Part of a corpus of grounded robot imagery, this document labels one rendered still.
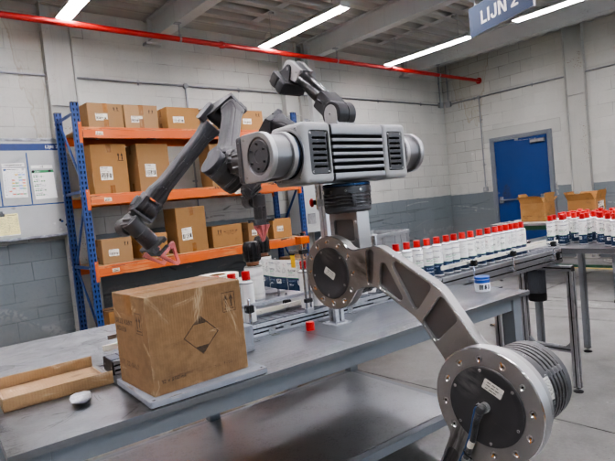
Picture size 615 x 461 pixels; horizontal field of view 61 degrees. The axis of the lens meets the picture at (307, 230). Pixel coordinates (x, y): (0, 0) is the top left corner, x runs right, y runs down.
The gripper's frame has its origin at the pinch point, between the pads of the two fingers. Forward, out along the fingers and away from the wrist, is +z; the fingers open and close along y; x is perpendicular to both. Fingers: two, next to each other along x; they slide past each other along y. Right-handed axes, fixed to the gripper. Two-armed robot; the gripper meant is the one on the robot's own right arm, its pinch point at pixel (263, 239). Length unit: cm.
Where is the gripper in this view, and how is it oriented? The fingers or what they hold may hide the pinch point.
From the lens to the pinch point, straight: 232.9
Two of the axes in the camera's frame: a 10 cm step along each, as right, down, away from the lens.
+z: 1.0, 9.9, 0.5
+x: 6.0, -0.2, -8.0
